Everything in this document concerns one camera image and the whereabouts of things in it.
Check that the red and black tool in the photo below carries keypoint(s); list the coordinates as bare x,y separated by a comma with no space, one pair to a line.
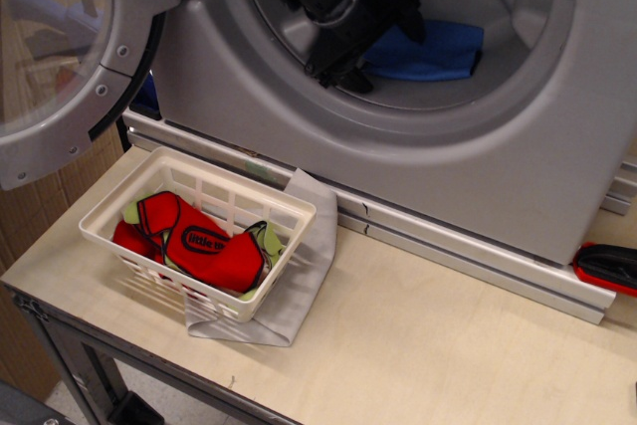
607,266

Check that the grey toy washing machine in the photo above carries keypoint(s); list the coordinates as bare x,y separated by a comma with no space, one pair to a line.
521,153

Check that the blue cloth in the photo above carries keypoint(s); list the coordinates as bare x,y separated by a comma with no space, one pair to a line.
450,52

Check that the round transparent machine door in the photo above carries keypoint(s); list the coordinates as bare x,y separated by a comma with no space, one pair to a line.
68,70

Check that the red little tikes garment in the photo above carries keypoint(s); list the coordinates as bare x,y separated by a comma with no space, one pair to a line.
209,246

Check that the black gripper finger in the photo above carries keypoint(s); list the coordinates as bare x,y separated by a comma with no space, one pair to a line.
411,23
354,81

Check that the metal table frame leg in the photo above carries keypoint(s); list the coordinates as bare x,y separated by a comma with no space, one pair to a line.
91,376

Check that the grey folded cloth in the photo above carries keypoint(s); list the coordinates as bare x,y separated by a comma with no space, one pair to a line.
281,315

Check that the aluminium extrusion rail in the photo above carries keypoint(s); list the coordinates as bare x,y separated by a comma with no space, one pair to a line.
520,273

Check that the white plastic laundry basket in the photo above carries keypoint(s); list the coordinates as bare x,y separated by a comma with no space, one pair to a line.
210,235

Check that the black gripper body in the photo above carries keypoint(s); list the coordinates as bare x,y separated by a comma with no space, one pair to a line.
342,43

